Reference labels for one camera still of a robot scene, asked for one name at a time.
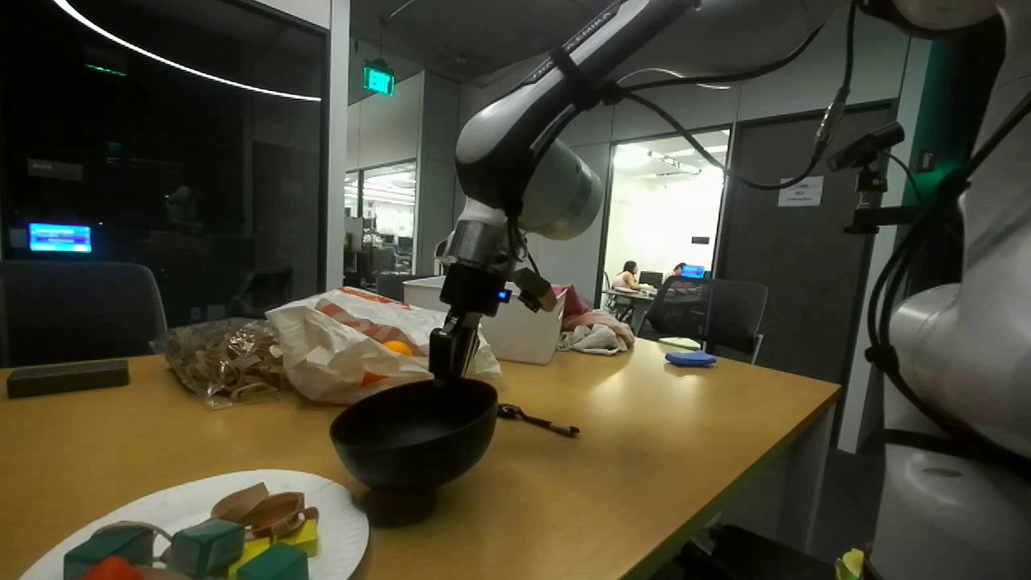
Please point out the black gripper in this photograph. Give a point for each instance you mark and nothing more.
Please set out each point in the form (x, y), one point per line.
(470, 292)

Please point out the black bowl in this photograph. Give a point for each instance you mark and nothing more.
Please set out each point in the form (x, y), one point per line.
(414, 445)

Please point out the yellow wooden block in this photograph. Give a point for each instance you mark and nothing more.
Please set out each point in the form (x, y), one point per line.
(304, 534)

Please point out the teal wooden block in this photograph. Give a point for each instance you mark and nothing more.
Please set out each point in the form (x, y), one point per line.
(276, 565)
(207, 547)
(100, 542)

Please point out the red toy strawberry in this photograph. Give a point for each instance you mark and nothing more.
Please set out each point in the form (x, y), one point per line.
(113, 568)

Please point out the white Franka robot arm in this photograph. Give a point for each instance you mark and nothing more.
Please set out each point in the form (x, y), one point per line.
(516, 117)

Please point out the white round plate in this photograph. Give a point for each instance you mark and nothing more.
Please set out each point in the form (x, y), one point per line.
(182, 502)

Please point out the white cabinet box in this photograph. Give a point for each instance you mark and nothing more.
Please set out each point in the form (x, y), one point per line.
(527, 338)

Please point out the white orange plastic bag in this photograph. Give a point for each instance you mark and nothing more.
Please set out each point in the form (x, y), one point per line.
(343, 344)

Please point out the black plastic spoon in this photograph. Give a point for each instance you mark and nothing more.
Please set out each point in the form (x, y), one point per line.
(543, 425)

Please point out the white crumpled cloth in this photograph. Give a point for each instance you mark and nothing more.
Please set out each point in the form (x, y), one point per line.
(600, 338)

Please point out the seated person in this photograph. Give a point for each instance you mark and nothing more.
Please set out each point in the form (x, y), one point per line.
(628, 277)

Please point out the pale green flat object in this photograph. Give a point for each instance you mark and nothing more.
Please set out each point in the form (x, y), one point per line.
(681, 344)

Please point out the clear bag of brown snacks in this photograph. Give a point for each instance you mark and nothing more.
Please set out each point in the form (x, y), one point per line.
(220, 356)

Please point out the blue flat object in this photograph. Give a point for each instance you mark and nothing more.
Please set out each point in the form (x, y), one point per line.
(691, 359)

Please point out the blue background monitor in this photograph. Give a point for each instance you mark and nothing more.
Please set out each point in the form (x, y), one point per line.
(695, 271)

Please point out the black mesh office chair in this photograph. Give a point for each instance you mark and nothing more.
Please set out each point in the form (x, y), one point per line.
(730, 312)

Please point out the green exit sign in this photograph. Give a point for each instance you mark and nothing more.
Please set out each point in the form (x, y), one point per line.
(378, 80)

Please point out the grey office chair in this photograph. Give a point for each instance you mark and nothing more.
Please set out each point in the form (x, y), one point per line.
(74, 312)

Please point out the white paper door sign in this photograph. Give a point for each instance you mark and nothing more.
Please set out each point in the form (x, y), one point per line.
(799, 193)

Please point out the black rectangular block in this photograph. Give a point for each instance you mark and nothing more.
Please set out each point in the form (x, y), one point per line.
(66, 378)

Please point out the blue lit screen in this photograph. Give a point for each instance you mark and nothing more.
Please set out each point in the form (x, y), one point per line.
(60, 236)

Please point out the yellow green object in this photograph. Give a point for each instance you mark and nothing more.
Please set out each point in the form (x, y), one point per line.
(851, 565)

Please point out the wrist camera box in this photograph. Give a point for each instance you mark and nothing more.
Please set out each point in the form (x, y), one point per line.
(534, 292)

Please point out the black camera on stand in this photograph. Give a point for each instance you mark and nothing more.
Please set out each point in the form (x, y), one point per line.
(870, 151)

